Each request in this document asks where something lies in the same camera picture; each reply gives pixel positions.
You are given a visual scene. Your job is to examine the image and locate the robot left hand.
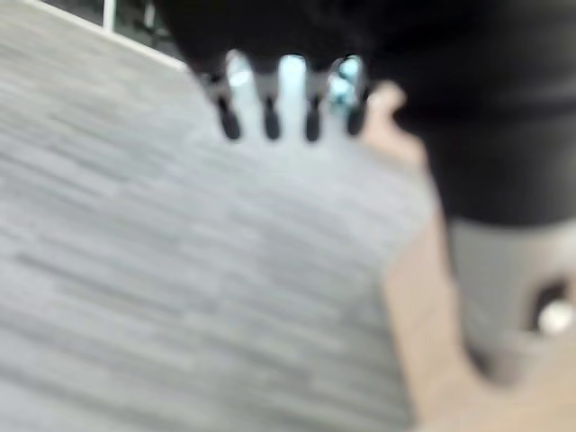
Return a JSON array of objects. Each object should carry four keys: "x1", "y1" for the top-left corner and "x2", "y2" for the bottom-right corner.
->
[{"x1": 155, "y1": 0, "x2": 576, "y2": 387}]

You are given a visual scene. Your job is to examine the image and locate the light blue object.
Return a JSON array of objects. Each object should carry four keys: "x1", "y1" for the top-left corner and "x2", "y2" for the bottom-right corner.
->
[{"x1": 227, "y1": 52, "x2": 364, "y2": 116}]

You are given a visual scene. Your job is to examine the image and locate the beige wooden furniture surface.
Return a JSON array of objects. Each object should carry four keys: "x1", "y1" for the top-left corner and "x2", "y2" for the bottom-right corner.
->
[{"x1": 362, "y1": 83, "x2": 576, "y2": 432}]

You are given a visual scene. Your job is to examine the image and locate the glass partition with white frame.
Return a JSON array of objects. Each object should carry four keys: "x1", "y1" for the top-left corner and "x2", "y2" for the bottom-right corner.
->
[{"x1": 26, "y1": 0, "x2": 190, "y2": 71}]

